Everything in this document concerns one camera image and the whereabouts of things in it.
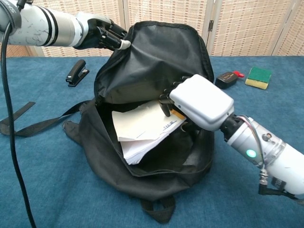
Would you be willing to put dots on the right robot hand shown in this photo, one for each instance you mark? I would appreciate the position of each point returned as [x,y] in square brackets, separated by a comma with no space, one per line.
[202,102]

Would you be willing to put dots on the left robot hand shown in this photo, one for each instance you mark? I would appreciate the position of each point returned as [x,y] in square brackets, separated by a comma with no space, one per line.
[99,31]

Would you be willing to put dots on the black fabric backpack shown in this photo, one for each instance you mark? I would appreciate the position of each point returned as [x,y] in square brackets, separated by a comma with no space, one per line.
[152,66]

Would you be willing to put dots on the white paper notebook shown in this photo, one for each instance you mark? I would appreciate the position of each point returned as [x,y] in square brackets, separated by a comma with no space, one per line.
[142,128]

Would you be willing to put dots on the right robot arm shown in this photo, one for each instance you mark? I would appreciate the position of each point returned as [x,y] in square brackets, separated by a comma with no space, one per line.
[273,152]

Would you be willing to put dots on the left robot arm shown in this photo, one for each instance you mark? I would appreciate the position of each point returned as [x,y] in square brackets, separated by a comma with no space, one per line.
[42,26]

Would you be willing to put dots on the black bottle with red cap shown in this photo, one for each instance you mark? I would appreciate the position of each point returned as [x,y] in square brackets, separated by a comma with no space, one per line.
[225,80]

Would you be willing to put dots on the black stapler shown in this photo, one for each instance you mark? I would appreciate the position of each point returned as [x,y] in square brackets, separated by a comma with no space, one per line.
[77,72]

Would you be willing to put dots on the green and yellow sponge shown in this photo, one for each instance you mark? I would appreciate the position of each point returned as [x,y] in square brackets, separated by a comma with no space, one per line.
[259,76]

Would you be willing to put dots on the black screen hinge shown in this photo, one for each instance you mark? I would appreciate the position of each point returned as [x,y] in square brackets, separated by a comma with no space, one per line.
[211,25]

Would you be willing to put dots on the woven folding screen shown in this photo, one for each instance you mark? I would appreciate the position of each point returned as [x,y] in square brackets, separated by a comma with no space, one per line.
[249,23]

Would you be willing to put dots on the blue carpet table cover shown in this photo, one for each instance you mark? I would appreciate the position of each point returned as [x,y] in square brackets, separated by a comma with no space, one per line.
[47,171]

